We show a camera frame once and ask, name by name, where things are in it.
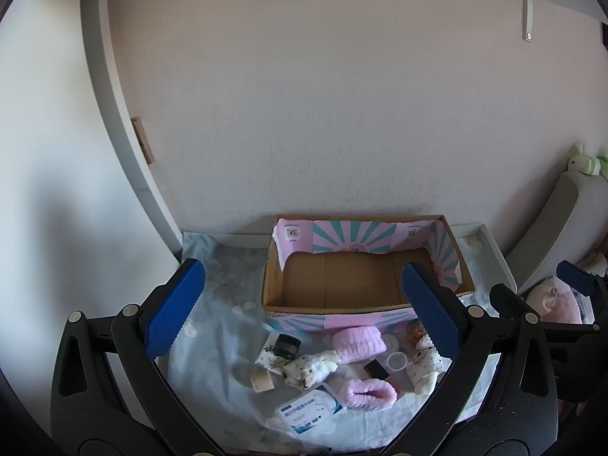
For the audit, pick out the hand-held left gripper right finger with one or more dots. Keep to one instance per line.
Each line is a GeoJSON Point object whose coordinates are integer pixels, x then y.
{"type": "Point", "coordinates": [430, 316]}

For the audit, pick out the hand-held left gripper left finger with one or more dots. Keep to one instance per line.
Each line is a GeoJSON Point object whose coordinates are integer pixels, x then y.
{"type": "Point", "coordinates": [175, 311]}

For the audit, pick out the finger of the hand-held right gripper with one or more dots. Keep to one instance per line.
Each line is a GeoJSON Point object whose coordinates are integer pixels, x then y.
{"type": "Point", "coordinates": [510, 299]}
{"type": "Point", "coordinates": [574, 275]}

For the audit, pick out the white spotted sock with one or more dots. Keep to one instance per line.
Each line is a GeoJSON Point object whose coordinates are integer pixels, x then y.
{"type": "Point", "coordinates": [306, 365]}
{"type": "Point", "coordinates": [425, 361]}

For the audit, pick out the pink teal printed cardboard box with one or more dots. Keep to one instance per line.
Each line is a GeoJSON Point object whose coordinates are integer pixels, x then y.
{"type": "Point", "coordinates": [351, 285]}

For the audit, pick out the black white printed card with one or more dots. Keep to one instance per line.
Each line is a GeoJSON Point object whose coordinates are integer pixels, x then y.
{"type": "Point", "coordinates": [265, 357]}

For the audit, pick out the tan tape roll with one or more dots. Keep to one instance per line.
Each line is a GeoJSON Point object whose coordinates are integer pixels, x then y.
{"type": "Point", "coordinates": [261, 381]}

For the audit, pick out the black jar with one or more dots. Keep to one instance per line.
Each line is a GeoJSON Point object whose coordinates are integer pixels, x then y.
{"type": "Point", "coordinates": [286, 346]}

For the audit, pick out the white blue packet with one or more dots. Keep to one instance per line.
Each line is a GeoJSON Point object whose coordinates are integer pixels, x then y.
{"type": "Point", "coordinates": [308, 411]}

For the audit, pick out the beige plush toy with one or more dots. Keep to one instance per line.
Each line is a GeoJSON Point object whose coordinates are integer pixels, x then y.
{"type": "Point", "coordinates": [596, 263]}

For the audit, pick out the pink plush toy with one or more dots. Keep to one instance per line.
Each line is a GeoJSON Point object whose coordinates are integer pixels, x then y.
{"type": "Point", "coordinates": [555, 301]}

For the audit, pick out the grey chair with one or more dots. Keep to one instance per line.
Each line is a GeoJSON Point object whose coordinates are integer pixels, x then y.
{"type": "Point", "coordinates": [555, 223]}

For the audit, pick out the pale blue floral tablecloth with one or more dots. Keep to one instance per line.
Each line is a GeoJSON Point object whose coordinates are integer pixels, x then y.
{"type": "Point", "coordinates": [223, 342]}

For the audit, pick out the clear plastic cup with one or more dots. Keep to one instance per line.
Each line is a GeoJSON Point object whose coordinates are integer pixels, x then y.
{"type": "Point", "coordinates": [396, 364]}

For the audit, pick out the dark brown small box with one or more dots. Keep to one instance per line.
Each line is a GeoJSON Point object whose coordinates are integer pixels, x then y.
{"type": "Point", "coordinates": [376, 369]}

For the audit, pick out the pink fuzzy sock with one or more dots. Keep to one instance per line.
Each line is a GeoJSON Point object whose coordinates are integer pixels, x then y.
{"type": "Point", "coordinates": [368, 393]}
{"type": "Point", "coordinates": [356, 344]}

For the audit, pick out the green white bottle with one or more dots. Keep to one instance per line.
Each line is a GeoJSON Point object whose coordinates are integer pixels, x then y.
{"type": "Point", "coordinates": [586, 164]}

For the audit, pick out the wooden wall block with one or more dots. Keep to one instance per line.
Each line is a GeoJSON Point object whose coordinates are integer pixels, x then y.
{"type": "Point", "coordinates": [144, 142]}

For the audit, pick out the white shelf bracket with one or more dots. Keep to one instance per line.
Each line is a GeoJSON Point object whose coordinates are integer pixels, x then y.
{"type": "Point", "coordinates": [528, 9]}

